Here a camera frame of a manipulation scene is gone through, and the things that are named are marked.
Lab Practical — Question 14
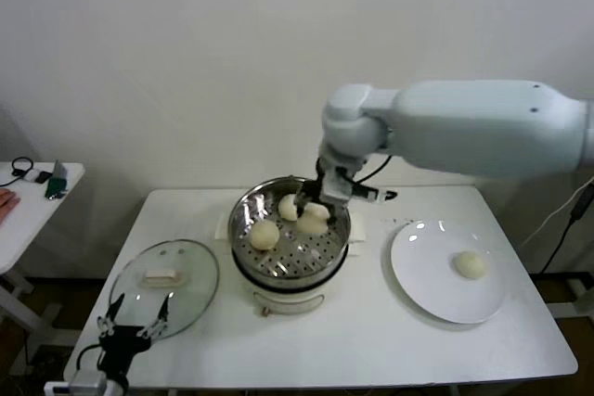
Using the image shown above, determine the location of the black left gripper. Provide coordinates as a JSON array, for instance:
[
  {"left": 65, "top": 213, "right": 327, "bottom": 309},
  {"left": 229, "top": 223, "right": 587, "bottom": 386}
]
[{"left": 96, "top": 293, "right": 172, "bottom": 372}]

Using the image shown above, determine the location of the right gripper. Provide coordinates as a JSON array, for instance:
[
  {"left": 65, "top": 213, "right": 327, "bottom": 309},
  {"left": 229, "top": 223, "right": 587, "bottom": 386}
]
[{"left": 295, "top": 172, "right": 355, "bottom": 225}]

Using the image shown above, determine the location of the white steamed baozi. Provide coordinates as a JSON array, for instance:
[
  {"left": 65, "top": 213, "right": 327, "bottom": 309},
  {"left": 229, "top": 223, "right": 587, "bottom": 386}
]
[
  {"left": 249, "top": 221, "right": 281, "bottom": 252},
  {"left": 295, "top": 203, "right": 331, "bottom": 236},
  {"left": 452, "top": 249, "right": 490, "bottom": 280},
  {"left": 278, "top": 194, "right": 303, "bottom": 222}
]

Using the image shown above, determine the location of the round glass pot lid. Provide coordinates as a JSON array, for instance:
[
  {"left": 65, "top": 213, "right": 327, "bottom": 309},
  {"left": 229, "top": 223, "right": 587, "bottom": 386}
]
[{"left": 109, "top": 238, "right": 221, "bottom": 340}]

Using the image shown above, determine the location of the perforated steel steamer basket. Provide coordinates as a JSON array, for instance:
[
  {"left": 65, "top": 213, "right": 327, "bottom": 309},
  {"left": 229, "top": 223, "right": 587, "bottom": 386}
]
[{"left": 214, "top": 176, "right": 368, "bottom": 281}]

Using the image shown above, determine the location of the person's bare hand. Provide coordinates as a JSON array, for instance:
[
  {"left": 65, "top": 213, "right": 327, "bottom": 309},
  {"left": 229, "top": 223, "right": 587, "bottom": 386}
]
[{"left": 0, "top": 189, "right": 22, "bottom": 224}]

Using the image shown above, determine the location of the white electric pot base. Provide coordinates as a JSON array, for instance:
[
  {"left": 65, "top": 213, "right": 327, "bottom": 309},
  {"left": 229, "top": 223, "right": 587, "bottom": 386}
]
[{"left": 230, "top": 237, "right": 350, "bottom": 318}]

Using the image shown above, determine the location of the white round plate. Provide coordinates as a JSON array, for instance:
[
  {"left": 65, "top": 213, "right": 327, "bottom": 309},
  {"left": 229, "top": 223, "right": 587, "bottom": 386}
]
[{"left": 382, "top": 219, "right": 508, "bottom": 326}]

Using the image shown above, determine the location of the white side table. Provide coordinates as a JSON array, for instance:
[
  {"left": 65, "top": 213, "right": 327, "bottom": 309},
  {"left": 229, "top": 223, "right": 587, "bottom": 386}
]
[{"left": 0, "top": 161, "right": 87, "bottom": 346}]

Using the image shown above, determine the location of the green and grey tool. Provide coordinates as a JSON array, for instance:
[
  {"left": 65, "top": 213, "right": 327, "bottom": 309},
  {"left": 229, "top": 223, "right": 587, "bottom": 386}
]
[{"left": 44, "top": 159, "right": 71, "bottom": 201}]

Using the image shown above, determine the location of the grey metal stand base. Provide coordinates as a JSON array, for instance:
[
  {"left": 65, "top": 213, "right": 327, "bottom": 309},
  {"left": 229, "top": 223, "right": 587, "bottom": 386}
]
[{"left": 568, "top": 275, "right": 594, "bottom": 318}]

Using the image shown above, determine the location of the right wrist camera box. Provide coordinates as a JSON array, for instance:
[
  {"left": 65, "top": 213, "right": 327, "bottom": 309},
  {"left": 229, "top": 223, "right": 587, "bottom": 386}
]
[{"left": 350, "top": 185, "right": 398, "bottom": 206}]

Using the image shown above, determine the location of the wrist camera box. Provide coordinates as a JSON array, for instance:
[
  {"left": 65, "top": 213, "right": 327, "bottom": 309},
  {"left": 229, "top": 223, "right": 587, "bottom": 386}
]
[
  {"left": 350, "top": 185, "right": 398, "bottom": 206},
  {"left": 44, "top": 370, "right": 115, "bottom": 396}
]

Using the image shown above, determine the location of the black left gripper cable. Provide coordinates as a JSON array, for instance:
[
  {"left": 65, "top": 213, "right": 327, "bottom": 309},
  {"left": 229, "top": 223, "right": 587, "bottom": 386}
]
[{"left": 76, "top": 344, "right": 106, "bottom": 377}]

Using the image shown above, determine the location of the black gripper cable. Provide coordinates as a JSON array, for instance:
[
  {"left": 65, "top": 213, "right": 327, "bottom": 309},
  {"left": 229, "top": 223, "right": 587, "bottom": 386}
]
[
  {"left": 315, "top": 154, "right": 395, "bottom": 184},
  {"left": 76, "top": 344, "right": 106, "bottom": 377}
]

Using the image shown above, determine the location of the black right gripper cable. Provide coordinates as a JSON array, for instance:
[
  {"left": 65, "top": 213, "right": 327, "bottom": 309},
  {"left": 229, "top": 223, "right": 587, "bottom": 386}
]
[{"left": 315, "top": 154, "right": 395, "bottom": 184}]

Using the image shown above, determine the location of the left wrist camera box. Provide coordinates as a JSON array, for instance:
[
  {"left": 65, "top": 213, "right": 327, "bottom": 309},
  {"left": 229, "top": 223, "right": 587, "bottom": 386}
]
[{"left": 44, "top": 370, "right": 115, "bottom": 396}]

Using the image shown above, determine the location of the black looped cable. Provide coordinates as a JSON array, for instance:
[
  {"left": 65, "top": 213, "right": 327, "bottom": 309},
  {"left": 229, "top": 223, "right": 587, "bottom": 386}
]
[{"left": 0, "top": 157, "right": 36, "bottom": 186}]

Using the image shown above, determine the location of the white wall cable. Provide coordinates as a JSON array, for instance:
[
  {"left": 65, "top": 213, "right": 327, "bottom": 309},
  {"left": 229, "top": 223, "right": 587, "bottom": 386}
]
[{"left": 517, "top": 182, "right": 594, "bottom": 249}]

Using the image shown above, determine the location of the black cable with adapter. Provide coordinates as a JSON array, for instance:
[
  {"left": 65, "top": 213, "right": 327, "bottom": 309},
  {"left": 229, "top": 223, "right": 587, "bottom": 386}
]
[{"left": 540, "top": 191, "right": 594, "bottom": 275}]

